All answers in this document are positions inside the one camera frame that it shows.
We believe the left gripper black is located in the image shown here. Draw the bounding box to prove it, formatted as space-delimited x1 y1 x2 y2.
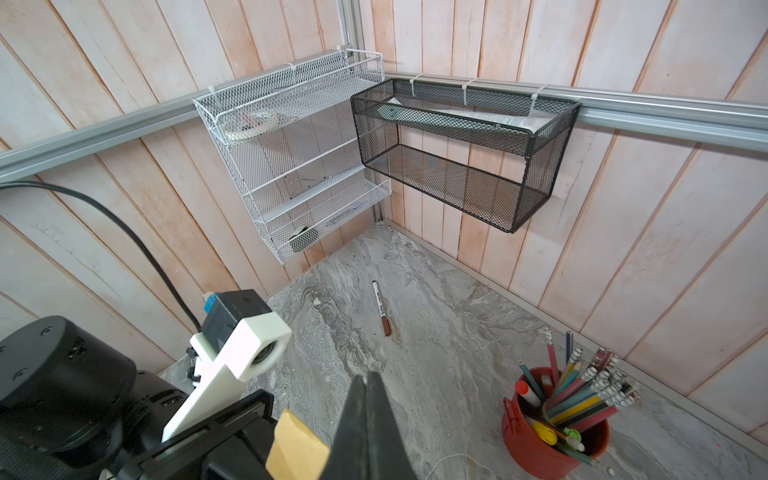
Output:
117 390 277 479

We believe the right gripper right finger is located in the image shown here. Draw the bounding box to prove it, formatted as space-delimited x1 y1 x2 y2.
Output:
365 372 417 480

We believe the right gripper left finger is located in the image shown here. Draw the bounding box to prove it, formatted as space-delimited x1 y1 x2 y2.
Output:
320 375 368 480

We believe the brown file bag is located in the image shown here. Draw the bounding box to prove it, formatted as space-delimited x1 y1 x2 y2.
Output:
425 453 495 479
266 409 330 480

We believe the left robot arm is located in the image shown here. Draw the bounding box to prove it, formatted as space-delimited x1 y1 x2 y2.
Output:
1 290 292 479

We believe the marker pen on table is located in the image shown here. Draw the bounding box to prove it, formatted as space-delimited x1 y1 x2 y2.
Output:
372 280 392 337

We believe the red pen holder cup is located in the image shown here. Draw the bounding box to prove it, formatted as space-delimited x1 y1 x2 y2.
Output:
501 367 610 479

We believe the tape roll in rack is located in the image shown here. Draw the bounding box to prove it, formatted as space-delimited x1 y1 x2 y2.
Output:
222 112 280 142

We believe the black mesh basket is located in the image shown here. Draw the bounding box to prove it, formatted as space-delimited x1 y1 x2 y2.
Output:
350 79 580 233

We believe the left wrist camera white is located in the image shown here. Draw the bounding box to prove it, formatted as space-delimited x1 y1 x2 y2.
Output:
162 289 292 441

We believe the white wire shelf rack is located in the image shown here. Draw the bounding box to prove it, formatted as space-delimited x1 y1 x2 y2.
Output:
193 48 391 263

